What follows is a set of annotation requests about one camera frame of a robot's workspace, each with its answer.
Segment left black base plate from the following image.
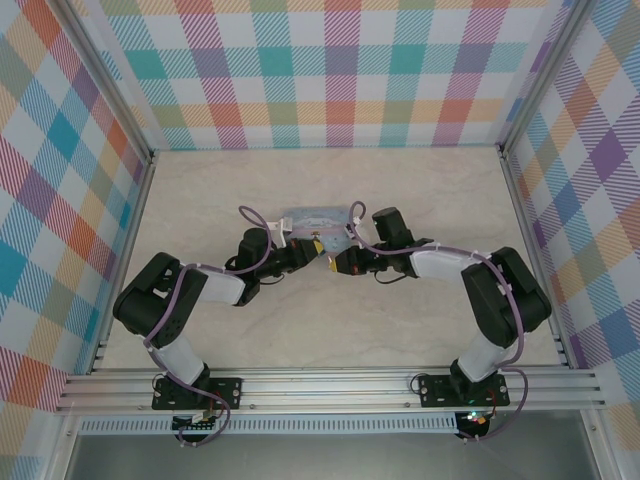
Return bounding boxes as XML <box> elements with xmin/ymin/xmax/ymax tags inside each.
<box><xmin>151</xmin><ymin>375</ymin><xmax>245</xmax><ymax>412</ymax></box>

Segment black controller board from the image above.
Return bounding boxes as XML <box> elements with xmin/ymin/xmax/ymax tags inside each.
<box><xmin>457</xmin><ymin>409</ymin><xmax>491</xmax><ymax>441</ymax></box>
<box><xmin>172</xmin><ymin>412</ymin><xmax>221</xmax><ymax>434</ymax></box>

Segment right black controller board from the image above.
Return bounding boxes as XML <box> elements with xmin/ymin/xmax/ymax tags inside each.
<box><xmin>457</xmin><ymin>409</ymin><xmax>491</xmax><ymax>441</ymax></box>

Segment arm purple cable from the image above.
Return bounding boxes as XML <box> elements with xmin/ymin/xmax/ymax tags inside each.
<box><xmin>348</xmin><ymin>200</ymin><xmax>530</xmax><ymax>444</ymax></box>
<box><xmin>143</xmin><ymin>205</ymin><xmax>275</xmax><ymax>449</ymax></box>

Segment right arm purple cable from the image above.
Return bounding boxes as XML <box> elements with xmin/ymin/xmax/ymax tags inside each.
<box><xmin>348</xmin><ymin>200</ymin><xmax>530</xmax><ymax>444</ymax></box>

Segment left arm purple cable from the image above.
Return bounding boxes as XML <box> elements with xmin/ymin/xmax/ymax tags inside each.
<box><xmin>143</xmin><ymin>205</ymin><xmax>275</xmax><ymax>449</ymax></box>

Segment left black controller board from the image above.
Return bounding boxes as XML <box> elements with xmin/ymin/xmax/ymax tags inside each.
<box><xmin>172</xmin><ymin>412</ymin><xmax>221</xmax><ymax>434</ymax></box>

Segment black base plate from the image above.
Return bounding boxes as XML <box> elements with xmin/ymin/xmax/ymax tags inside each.
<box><xmin>416</xmin><ymin>373</ymin><xmax>511</xmax><ymax>409</ymax></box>
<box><xmin>151</xmin><ymin>375</ymin><xmax>245</xmax><ymax>412</ymax></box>

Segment grey metal panel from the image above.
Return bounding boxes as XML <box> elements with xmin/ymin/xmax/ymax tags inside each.
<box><xmin>64</xmin><ymin>433</ymin><xmax>601</xmax><ymax>480</ymax></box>

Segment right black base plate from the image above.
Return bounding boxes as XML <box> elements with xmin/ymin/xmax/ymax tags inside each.
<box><xmin>416</xmin><ymin>373</ymin><xmax>511</xmax><ymax>409</ymax></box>

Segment aluminium mounting rail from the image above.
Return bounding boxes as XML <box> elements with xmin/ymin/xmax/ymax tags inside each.
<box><xmin>53</xmin><ymin>366</ymin><xmax>610</xmax><ymax>415</ymax></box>

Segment slotted grey cable duct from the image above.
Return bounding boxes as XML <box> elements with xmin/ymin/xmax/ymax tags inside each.
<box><xmin>78</xmin><ymin>413</ymin><xmax>460</xmax><ymax>437</ymax></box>

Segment aluminium frame upright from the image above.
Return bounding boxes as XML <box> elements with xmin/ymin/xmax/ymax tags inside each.
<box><xmin>498</xmin><ymin>0</ymin><xmax>599</xmax><ymax>159</ymax></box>
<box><xmin>58</xmin><ymin>0</ymin><xmax>157</xmax><ymax>164</ymax></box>

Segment aluminium side rail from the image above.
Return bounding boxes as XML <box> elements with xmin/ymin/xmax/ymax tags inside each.
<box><xmin>88</xmin><ymin>152</ymin><xmax>157</xmax><ymax>375</ymax></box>
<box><xmin>497</xmin><ymin>144</ymin><xmax>576</xmax><ymax>371</ymax></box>

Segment blue cartoon tin box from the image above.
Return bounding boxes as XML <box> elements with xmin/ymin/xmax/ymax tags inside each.
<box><xmin>278</xmin><ymin>203</ymin><xmax>352</xmax><ymax>261</ymax></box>

